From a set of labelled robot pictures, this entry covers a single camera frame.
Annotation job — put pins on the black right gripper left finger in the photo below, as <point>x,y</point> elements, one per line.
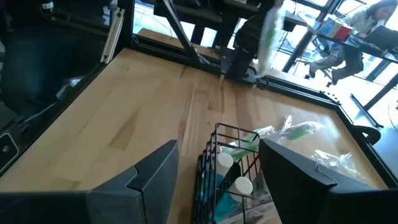
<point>93,208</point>

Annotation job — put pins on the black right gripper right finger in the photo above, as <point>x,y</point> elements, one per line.
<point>326,205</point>

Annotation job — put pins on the green toothbrush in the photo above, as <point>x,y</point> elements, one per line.
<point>269,40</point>
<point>298,132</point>

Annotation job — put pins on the blue mouthwash bottle white cap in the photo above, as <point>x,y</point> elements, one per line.
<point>224,163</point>
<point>241,186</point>

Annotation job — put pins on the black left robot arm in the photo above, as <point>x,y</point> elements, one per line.
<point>242,56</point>

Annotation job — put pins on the black desk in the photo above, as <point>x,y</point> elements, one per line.
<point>373,52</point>

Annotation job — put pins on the red box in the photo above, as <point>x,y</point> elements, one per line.
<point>343,32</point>

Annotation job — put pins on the black laptop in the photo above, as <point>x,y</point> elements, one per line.
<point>382,37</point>

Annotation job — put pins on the blue white box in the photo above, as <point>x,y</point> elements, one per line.
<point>328,28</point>

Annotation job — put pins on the black aluminium table frame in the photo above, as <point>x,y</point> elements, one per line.
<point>304,95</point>

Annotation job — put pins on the silver metal bracket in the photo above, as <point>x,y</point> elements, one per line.
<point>112,37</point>

